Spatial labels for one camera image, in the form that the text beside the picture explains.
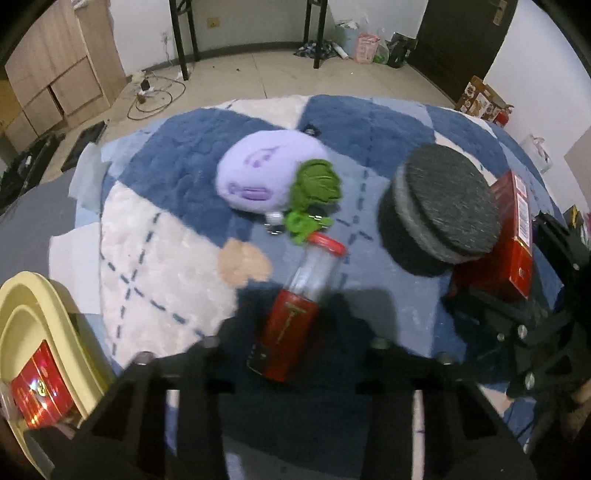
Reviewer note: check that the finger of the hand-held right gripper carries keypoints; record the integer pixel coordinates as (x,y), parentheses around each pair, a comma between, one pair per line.
(565,249)
(489,314)

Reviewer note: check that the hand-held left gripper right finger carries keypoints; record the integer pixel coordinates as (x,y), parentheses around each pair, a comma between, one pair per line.
(392,383)

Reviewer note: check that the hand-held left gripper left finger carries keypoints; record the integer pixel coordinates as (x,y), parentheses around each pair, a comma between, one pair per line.
(198,378)

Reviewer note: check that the red box with gold lettering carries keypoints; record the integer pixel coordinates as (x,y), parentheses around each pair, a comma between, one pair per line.
(512,249)

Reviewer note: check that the red bottle with clear top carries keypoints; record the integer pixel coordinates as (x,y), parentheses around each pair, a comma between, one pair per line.
(288,318)

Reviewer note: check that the dark grey foam disc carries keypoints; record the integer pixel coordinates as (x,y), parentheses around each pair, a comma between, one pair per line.
(443,203)

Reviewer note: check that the red box with gold emblem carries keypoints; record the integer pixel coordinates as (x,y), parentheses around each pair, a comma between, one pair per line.
(39,387)

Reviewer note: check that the pale yellow plastic basin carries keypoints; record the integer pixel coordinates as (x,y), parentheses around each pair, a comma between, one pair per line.
(46,304)

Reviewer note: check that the white plastic bag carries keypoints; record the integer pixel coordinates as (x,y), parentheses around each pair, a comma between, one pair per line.
(540,152)

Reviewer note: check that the blue and white checkered blanket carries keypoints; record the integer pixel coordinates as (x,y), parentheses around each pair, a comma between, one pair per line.
(161,258)

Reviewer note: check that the white thin cloth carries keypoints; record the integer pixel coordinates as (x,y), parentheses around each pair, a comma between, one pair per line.
(74,263)

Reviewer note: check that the printed cardboard box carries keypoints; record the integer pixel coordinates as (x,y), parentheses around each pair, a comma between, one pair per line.
(480,101)

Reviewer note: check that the purple plush toy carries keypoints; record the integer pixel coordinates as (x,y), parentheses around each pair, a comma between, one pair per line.
(263,170)

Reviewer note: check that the grey bed sheet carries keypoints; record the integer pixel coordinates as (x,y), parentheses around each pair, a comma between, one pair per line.
(32,230)

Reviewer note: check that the pale blue thin cloth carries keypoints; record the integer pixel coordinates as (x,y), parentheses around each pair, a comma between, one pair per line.
(90,180)

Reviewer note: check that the dark brown door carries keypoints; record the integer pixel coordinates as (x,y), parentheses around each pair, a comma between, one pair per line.
(457,41)

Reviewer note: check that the black bag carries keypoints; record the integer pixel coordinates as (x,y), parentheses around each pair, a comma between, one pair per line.
(401,50)

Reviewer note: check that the black flat panel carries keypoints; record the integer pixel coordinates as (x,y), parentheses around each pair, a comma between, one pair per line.
(85,145)

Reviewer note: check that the black case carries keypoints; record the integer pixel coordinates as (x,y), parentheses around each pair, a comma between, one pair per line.
(23,170)

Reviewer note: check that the pink plastic bag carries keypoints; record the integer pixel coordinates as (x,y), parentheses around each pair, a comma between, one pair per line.
(367,48)

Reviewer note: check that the white power strip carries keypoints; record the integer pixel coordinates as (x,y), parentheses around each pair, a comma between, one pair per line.
(144,94)

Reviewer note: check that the pale blue plastic bag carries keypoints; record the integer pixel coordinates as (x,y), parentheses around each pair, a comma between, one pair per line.
(348,39)

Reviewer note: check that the dark patterned cloth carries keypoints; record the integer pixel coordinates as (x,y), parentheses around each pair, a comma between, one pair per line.
(318,50)

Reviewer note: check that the black metal desk leg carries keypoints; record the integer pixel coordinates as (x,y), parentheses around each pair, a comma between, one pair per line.
(182,37)
(318,32)

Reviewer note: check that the wooden wardrobe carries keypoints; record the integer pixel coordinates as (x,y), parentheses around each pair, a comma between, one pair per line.
(60,60)

